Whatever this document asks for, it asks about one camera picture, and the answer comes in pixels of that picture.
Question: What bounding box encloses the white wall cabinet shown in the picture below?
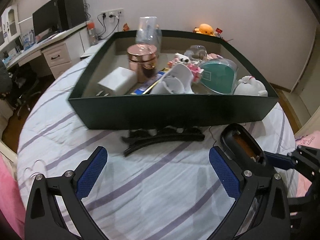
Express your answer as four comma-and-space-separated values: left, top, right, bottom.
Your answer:
1, 4, 21, 48

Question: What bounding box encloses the orange octopus plush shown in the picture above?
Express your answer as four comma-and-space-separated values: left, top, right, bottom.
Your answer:
193, 23, 214, 36

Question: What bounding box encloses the black office chair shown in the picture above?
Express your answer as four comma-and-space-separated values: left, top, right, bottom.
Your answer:
1, 61, 41, 120

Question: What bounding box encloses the orange capped bottle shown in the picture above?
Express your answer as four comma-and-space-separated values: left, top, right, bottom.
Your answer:
87, 22, 98, 46

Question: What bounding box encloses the black hair clip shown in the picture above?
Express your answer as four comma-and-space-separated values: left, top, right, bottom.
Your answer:
121, 127, 205, 157

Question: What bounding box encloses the black storage tray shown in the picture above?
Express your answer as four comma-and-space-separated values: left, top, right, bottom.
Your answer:
68, 30, 278, 130

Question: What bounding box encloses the pink round patterned box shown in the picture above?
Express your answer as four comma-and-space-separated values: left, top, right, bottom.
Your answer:
207, 53, 223, 60

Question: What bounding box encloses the clear glass ornament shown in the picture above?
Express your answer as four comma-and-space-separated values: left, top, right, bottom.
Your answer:
184, 45, 207, 62

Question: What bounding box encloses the white desk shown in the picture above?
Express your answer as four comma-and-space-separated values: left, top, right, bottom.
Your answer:
7, 23, 90, 79

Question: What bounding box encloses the teal heart-shaped box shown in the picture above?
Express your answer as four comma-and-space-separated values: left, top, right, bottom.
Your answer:
200, 59, 238, 95

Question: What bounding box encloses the black computer tower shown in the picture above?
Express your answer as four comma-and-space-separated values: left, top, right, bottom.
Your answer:
57, 0, 86, 31

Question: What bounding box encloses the white square box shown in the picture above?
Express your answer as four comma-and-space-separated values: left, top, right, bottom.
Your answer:
97, 67, 138, 96

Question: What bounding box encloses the pink blanket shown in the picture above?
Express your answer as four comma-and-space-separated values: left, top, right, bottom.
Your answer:
1, 157, 25, 239

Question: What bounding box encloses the wall power strip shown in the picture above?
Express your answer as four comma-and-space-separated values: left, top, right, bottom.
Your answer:
101, 8, 124, 17

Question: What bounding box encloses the white low side cabinet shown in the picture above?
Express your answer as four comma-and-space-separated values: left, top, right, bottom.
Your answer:
80, 40, 106, 59

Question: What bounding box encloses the clear plastic box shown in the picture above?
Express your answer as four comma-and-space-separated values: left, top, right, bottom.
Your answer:
136, 16, 162, 53

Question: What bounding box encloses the pink building block toy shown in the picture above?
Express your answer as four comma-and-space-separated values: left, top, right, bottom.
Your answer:
167, 53, 204, 83

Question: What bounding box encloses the rose gold canister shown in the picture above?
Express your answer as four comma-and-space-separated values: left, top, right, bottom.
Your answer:
127, 43, 158, 83

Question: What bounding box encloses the black computer monitor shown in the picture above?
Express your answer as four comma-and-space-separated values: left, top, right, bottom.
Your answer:
33, 0, 59, 36

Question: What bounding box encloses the white round figurine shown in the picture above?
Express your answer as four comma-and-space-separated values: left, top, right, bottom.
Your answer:
234, 76, 268, 97

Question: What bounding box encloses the blue yellow harmonica box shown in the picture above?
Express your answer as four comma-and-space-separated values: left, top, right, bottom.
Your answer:
131, 68, 169, 95

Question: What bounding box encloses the round striped bed cover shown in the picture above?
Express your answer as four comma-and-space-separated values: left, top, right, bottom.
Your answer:
16, 55, 301, 240

